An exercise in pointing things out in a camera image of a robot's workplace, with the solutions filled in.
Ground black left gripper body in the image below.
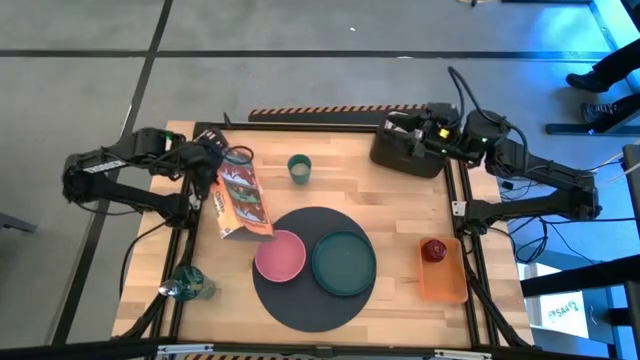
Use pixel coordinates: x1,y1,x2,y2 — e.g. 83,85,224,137
179,138,225,180

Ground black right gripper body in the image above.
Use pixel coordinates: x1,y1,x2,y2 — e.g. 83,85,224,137
422,102,464,161

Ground orange Cheerios cereal box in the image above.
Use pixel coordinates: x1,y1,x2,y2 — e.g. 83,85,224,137
209,148,276,242

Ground red apple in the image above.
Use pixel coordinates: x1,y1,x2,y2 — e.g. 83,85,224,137
420,238,449,264

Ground black toaster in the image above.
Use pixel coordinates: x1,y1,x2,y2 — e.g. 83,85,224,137
369,112,452,179

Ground orange black hazard striped bar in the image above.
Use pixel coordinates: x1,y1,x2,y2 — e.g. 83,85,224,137
247,103,430,125

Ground green cup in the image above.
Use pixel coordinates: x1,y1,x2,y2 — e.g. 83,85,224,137
286,153,313,187

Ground green glass bottle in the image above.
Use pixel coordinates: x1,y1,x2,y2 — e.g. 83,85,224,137
157,264,218,303

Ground pink bowl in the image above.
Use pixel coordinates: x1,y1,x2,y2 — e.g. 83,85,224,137
253,229,308,284

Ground orange plastic tray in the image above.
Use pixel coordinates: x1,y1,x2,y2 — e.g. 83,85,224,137
418,236,470,305

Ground dark green plate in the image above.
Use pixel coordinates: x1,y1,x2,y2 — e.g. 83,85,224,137
310,229,378,298

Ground black desk foot bar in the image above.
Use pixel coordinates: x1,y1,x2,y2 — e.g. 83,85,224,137
544,121,640,137

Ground person's shoe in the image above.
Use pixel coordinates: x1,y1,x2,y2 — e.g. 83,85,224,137
565,71,612,94
580,101,620,125

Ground black round woven placemat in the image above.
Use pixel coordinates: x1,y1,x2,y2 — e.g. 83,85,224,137
251,206,378,334

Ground person's leg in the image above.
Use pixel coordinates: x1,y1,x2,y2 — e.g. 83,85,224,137
610,92,640,127
593,35,640,87

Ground black side table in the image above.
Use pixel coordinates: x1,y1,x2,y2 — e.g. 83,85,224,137
519,253,640,360

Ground white paper sign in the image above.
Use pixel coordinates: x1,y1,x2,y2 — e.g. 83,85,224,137
535,291,590,340

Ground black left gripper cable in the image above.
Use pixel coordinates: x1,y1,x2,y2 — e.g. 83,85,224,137
222,144,255,168

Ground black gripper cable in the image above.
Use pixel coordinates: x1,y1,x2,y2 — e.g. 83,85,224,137
446,65,529,151
222,144,255,168

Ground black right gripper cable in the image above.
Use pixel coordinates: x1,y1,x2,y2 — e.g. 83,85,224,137
446,65,529,151

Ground black aluminium table frame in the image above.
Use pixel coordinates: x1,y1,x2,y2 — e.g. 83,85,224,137
113,121,539,360

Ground black left base cable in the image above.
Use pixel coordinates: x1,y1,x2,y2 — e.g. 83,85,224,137
117,219,169,300

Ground black floor cables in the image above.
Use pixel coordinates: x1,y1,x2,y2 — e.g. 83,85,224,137
492,159,637,266

